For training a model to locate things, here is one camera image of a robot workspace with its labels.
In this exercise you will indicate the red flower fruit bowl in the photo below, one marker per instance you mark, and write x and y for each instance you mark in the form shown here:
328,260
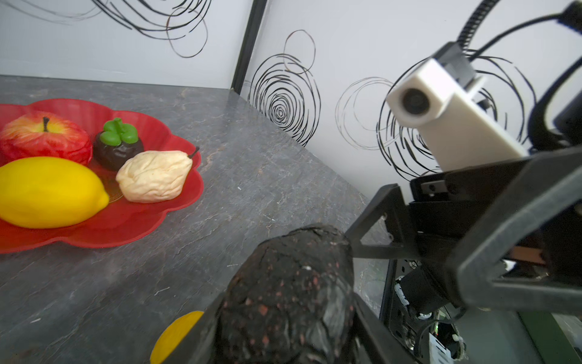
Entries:
121,222

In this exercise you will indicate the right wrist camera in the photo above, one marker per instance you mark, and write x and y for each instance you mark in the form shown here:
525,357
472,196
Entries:
436,99

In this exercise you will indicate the yellow lemon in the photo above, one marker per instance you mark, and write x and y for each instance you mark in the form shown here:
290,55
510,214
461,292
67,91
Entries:
48,192

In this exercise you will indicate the red apple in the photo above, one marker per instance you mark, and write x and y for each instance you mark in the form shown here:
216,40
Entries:
42,134

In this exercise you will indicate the small yellow fruit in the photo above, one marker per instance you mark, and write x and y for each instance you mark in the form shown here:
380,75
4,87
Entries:
173,335

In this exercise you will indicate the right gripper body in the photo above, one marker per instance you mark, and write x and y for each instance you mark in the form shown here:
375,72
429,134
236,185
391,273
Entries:
506,235

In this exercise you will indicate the dark avocado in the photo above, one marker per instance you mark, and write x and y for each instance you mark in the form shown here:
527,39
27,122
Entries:
292,301

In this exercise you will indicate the dark mangosteen with green leaves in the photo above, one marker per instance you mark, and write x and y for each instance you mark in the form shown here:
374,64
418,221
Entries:
116,144

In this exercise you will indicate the cream starfruit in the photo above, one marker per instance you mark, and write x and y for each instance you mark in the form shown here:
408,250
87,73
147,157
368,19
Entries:
158,176

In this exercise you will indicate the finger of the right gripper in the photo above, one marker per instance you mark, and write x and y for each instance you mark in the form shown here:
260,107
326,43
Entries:
385,229

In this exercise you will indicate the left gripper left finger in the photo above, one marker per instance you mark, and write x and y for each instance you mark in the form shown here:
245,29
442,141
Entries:
202,343

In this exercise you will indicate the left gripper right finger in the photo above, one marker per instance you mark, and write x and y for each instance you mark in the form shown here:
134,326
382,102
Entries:
380,345

